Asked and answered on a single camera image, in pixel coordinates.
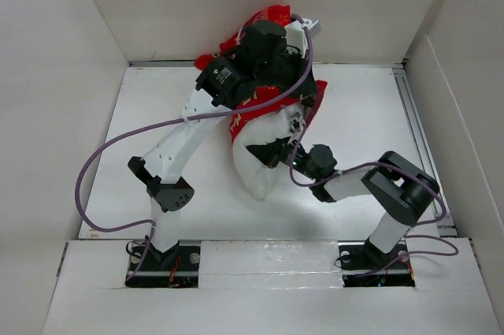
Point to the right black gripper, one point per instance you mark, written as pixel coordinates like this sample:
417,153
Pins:
270,150

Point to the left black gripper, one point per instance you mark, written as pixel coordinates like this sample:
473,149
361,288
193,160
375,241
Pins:
300,62

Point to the white pillow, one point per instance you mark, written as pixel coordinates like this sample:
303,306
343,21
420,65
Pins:
255,143

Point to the red cartoon print pillowcase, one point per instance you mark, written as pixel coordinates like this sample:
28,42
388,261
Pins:
222,79

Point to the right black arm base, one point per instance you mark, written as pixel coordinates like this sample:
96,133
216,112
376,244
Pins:
360,271

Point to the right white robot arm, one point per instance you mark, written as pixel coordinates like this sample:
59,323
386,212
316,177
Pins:
402,189

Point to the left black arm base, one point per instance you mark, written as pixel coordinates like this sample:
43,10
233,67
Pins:
177,268

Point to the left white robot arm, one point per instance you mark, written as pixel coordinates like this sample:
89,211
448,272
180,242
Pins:
161,168

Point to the white taped foam block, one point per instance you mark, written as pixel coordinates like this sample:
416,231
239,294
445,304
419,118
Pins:
272,265

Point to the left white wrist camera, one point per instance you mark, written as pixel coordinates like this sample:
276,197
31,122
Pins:
296,37

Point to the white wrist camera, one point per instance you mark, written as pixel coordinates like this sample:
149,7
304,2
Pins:
296,37
297,125

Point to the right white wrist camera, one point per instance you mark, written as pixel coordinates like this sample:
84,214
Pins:
297,125

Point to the aluminium rail right side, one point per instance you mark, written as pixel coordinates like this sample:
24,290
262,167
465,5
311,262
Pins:
446,226

